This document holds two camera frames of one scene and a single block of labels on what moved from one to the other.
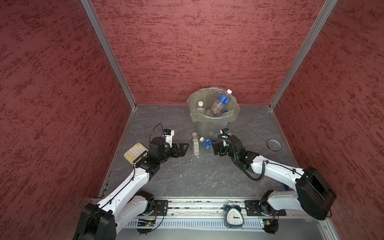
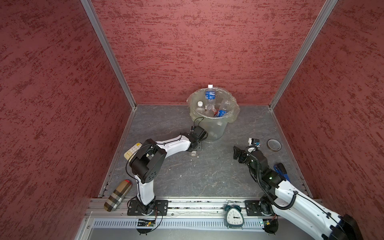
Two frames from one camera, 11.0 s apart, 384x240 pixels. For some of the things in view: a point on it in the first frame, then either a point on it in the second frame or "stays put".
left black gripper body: (163, 156) to (194, 149)
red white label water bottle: (201, 110) stays put
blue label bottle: (222, 101) to (226, 105)
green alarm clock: (233, 216) stays put
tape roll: (274, 145) stays put
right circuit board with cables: (271, 226) stays put
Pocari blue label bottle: (207, 143) to (210, 97)
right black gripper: (219, 146) to (236, 154)
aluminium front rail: (205, 209) stays put
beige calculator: (136, 152) stays put
